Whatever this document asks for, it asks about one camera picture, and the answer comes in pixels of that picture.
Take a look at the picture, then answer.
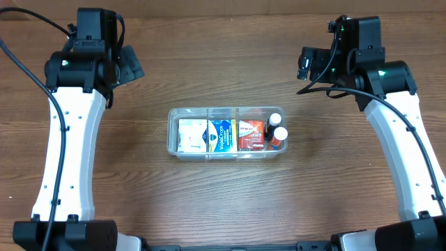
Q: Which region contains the dark bottle white cap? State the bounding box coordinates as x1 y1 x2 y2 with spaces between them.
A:
264 113 282 142

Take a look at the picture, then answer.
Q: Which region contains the orange tube white cap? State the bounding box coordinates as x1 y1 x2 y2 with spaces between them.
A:
267 127 288 151

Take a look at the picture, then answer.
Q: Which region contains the white medicine box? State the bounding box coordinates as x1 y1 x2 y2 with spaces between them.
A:
178 119 208 153

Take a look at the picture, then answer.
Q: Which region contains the red medicine box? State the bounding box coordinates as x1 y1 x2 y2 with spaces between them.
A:
238 120 264 151

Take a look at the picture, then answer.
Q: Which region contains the blue VapoDrops box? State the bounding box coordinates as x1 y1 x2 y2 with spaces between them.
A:
208 119 237 153

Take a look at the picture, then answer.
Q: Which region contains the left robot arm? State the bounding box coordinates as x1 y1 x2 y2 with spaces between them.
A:
13 8 148 250

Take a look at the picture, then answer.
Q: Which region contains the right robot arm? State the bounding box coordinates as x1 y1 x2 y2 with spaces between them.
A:
297 15 445 251

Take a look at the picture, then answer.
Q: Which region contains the clear plastic container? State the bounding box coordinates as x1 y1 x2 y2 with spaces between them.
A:
167 106 288 160

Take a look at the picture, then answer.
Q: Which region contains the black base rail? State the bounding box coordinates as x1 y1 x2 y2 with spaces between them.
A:
141 240 338 251

